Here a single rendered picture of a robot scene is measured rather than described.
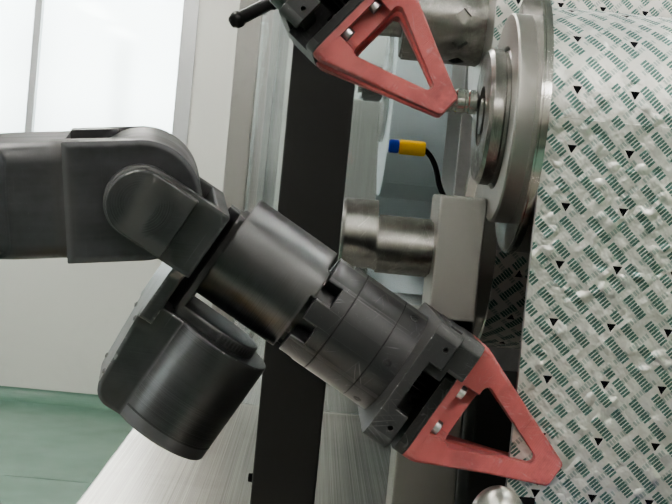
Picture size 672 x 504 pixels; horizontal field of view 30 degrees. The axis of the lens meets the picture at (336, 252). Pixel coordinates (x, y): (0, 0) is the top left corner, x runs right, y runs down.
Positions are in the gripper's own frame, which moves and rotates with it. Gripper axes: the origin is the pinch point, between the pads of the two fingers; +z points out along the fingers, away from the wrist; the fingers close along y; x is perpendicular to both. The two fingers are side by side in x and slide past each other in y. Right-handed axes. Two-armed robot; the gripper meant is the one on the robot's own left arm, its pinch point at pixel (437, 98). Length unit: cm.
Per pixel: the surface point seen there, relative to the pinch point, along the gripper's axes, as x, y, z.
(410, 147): -2.8, -3.6, 0.8
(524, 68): 3.4, 7.1, 2.2
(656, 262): 1.1, 7.6, 13.9
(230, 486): -36, -51, 11
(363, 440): -27, -80, 21
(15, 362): -179, -544, -71
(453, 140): 2.2, -33.4, 2.5
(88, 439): -160, -471, -16
